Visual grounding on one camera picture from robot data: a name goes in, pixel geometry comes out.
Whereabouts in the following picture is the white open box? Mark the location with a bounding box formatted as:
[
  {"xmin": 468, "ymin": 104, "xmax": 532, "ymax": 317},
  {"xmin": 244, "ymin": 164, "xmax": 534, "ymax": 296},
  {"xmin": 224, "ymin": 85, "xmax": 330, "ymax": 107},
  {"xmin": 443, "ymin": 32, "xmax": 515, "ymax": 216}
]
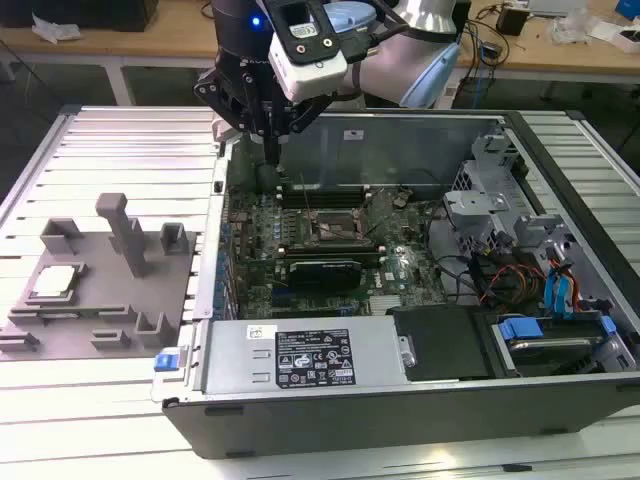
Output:
[{"xmin": 589, "ymin": 22, "xmax": 640, "ymax": 54}]

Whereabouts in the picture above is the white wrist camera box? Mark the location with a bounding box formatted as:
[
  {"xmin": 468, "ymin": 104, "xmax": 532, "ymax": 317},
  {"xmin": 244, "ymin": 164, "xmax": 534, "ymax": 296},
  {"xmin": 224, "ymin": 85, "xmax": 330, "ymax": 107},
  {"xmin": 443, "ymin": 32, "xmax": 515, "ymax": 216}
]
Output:
[{"xmin": 262, "ymin": 0, "xmax": 350, "ymax": 105}]

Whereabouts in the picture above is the black cylindrical component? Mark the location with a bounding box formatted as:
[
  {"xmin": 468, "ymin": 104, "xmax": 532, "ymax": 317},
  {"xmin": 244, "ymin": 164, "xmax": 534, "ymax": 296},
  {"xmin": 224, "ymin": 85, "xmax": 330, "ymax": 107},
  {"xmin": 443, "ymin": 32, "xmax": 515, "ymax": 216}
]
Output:
[{"xmin": 255, "ymin": 163, "xmax": 278, "ymax": 194}]

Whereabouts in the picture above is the black RAM slot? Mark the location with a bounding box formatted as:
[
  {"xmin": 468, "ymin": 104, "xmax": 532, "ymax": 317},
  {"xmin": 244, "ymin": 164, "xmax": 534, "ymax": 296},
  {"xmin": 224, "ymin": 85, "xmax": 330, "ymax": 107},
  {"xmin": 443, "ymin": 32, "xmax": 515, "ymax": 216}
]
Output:
[
  {"xmin": 279, "ymin": 246, "xmax": 384, "ymax": 252},
  {"xmin": 279, "ymin": 242, "xmax": 384, "ymax": 248},
  {"xmin": 279, "ymin": 250, "xmax": 384, "ymax": 256},
  {"xmin": 280, "ymin": 184, "xmax": 369, "ymax": 192},
  {"xmin": 279, "ymin": 254, "xmax": 384, "ymax": 260}
]

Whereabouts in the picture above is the blue case latch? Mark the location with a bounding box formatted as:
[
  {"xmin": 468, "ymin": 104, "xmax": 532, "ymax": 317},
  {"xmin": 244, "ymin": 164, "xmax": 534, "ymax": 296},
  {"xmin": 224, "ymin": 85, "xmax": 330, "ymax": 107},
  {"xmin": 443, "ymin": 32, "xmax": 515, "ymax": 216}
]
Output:
[{"xmin": 153, "ymin": 351, "xmax": 181, "ymax": 373}]

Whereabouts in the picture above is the silver finned heatsink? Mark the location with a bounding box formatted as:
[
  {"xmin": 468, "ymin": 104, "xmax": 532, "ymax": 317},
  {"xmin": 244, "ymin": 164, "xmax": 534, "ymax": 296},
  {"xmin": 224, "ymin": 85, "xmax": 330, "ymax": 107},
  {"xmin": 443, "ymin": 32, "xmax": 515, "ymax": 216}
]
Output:
[{"xmin": 368, "ymin": 295, "xmax": 400, "ymax": 315}]

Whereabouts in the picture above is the small black box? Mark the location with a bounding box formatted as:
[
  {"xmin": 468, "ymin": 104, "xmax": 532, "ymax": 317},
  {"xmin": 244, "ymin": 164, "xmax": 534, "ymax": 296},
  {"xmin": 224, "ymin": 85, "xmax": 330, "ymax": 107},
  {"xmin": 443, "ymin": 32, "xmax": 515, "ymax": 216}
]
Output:
[{"xmin": 496, "ymin": 5, "xmax": 530, "ymax": 37}]

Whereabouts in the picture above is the yellow power wire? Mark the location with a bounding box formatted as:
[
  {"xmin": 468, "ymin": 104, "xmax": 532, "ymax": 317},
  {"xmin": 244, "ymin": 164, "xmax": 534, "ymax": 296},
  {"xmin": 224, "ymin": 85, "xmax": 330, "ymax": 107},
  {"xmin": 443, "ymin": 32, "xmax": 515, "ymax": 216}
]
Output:
[{"xmin": 514, "ymin": 272, "xmax": 545, "ymax": 301}]

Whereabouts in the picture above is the crumpled white plastic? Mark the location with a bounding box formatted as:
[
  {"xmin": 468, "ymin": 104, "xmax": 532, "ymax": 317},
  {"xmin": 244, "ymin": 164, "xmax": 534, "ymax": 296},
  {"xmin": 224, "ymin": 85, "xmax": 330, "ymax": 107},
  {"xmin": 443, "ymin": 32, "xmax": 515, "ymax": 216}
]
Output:
[{"xmin": 30, "ymin": 12, "xmax": 82, "ymax": 42}]

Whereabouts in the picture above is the open black PC case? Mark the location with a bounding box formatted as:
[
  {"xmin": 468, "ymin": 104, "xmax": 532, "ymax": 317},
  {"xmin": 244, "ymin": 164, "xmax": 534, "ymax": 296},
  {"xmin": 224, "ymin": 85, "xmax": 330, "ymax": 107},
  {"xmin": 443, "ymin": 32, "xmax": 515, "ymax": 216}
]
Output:
[{"xmin": 149, "ymin": 107, "xmax": 640, "ymax": 459}]

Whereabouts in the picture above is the wooden desk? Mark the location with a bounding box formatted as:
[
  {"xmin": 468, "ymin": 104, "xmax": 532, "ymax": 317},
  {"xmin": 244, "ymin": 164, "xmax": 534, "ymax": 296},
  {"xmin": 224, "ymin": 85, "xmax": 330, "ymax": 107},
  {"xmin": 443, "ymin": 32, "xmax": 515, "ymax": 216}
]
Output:
[{"xmin": 0, "ymin": 0, "xmax": 640, "ymax": 109}]

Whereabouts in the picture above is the light blue data cable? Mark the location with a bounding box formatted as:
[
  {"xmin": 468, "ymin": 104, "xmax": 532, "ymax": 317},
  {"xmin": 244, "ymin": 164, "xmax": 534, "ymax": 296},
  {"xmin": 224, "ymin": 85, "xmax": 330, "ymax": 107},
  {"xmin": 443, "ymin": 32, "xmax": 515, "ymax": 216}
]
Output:
[
  {"xmin": 558, "ymin": 267, "xmax": 581, "ymax": 315},
  {"xmin": 543, "ymin": 277, "xmax": 562, "ymax": 317}
]

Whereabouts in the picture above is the green RAM stick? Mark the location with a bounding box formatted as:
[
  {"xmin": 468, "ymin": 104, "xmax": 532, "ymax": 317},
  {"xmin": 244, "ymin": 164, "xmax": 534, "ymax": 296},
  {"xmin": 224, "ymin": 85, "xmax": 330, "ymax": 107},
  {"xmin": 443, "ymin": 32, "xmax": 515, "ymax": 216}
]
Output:
[{"xmin": 34, "ymin": 308, "xmax": 101, "ymax": 319}]

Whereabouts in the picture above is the grey power supply unit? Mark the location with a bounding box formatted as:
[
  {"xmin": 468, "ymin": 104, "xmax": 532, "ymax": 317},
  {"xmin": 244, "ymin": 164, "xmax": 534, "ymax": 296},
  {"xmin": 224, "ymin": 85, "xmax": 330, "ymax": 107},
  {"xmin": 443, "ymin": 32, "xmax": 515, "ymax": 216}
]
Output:
[{"xmin": 202, "ymin": 319, "xmax": 410, "ymax": 397}]

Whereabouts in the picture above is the hard disk in blue carrier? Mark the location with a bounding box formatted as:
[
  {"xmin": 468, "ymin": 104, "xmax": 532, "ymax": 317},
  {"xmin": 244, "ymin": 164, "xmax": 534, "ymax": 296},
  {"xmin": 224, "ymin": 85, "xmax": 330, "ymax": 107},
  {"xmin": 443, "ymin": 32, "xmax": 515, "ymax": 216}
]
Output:
[{"xmin": 492, "ymin": 313, "xmax": 621, "ymax": 377}]

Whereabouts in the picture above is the black plastic bay cover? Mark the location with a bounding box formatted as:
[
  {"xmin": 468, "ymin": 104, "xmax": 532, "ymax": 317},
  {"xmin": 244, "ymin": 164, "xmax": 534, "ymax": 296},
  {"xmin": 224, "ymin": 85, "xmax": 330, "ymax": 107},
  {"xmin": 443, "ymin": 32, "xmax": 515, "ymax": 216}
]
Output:
[{"xmin": 387, "ymin": 304, "xmax": 499, "ymax": 384}]

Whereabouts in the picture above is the grey parts rack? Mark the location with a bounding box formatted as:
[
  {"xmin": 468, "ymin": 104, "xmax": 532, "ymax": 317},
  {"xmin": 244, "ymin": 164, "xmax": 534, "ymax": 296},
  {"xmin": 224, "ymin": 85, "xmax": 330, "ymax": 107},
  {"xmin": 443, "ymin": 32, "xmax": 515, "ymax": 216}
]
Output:
[{"xmin": 0, "ymin": 192, "xmax": 202, "ymax": 362}]

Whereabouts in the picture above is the black computer box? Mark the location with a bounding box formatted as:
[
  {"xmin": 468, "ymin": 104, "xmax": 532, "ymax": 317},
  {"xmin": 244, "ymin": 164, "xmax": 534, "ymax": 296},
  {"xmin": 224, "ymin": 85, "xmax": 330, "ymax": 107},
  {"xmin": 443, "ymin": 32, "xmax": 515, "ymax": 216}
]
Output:
[{"xmin": 0, "ymin": 0, "xmax": 160, "ymax": 30}]

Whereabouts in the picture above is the black graphics card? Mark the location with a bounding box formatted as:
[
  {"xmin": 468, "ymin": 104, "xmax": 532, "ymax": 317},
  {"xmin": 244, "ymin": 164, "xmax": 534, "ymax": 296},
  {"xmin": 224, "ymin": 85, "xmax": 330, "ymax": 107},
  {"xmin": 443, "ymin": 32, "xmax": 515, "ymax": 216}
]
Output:
[{"xmin": 285, "ymin": 258, "xmax": 365, "ymax": 293}]

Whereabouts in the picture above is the black camera cable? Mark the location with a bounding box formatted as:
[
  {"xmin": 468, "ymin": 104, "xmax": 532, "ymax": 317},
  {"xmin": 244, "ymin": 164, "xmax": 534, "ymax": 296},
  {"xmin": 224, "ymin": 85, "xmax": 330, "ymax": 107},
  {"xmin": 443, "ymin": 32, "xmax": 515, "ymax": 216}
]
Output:
[{"xmin": 344, "ymin": 0, "xmax": 416, "ymax": 65}]

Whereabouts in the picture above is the black computer tower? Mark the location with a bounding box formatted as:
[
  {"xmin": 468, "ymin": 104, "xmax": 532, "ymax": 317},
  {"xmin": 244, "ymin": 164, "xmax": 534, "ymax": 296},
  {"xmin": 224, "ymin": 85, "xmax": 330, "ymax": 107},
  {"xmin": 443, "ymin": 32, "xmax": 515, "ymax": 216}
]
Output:
[{"xmin": 452, "ymin": 0, "xmax": 472, "ymax": 39}]

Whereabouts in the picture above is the perforated metal drive cage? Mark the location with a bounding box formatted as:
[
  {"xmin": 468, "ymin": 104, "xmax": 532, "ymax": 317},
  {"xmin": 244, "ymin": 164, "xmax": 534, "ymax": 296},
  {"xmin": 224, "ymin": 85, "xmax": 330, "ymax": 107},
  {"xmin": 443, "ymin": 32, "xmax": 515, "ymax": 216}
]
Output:
[{"xmin": 442, "ymin": 132, "xmax": 534, "ymax": 261}]

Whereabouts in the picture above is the clear plastic bag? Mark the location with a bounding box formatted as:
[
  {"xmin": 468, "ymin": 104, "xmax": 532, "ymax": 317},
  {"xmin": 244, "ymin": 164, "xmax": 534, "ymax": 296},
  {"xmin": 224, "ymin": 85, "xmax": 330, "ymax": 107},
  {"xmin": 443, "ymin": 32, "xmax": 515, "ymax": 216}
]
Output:
[{"xmin": 547, "ymin": 8, "xmax": 601, "ymax": 45}]

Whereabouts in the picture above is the CPU socket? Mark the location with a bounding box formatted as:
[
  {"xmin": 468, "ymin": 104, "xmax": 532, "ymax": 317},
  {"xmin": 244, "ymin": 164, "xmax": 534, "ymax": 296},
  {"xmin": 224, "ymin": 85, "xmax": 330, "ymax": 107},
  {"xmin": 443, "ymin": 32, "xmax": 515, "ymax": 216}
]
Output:
[{"xmin": 307, "ymin": 205, "xmax": 374, "ymax": 246}]

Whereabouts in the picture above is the blue network cable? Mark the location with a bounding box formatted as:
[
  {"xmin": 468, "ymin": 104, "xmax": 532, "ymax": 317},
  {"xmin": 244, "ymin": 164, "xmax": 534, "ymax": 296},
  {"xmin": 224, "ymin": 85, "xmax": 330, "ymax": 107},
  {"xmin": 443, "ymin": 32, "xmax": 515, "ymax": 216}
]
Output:
[{"xmin": 474, "ymin": 62, "xmax": 490, "ymax": 109}]

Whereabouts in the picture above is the green motherboard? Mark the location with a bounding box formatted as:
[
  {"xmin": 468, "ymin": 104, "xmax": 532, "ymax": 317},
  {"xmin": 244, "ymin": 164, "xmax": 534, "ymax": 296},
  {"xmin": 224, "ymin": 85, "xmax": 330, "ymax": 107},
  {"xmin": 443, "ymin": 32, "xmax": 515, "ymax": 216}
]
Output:
[{"xmin": 219, "ymin": 185, "xmax": 449, "ymax": 321}]

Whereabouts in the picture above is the red power wire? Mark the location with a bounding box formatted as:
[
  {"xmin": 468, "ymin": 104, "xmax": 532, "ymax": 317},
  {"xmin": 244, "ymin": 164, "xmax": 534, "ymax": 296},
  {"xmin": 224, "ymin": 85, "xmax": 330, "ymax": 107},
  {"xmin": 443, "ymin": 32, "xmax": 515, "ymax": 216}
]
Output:
[{"xmin": 483, "ymin": 264, "xmax": 539, "ymax": 304}]

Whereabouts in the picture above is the square silver CPU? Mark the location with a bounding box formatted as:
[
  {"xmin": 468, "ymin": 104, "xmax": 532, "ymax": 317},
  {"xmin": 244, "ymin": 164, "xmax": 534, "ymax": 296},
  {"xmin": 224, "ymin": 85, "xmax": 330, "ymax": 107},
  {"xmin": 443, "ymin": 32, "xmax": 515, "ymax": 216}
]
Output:
[{"xmin": 29, "ymin": 263, "xmax": 85, "ymax": 302}]

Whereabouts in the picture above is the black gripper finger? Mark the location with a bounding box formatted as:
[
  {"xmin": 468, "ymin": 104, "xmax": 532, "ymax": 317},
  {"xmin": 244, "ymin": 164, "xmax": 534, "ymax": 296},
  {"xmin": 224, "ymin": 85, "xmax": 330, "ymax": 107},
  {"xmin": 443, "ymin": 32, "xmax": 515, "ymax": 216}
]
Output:
[
  {"xmin": 273, "ymin": 93, "xmax": 332, "ymax": 166},
  {"xmin": 193, "ymin": 70, "xmax": 274, "ymax": 166}
]

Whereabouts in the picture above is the white flat box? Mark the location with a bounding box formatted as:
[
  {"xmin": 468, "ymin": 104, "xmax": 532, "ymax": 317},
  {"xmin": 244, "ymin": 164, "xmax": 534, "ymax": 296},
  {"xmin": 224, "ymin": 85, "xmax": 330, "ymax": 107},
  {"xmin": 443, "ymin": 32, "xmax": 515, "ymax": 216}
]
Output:
[{"xmin": 528, "ymin": 0, "xmax": 587, "ymax": 14}]

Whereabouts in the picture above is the metal socket cover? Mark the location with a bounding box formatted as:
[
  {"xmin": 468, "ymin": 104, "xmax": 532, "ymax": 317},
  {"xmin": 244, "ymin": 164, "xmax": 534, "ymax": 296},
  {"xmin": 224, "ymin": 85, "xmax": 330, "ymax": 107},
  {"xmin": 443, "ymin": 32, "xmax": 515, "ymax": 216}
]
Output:
[{"xmin": 357, "ymin": 192, "xmax": 387, "ymax": 239}]

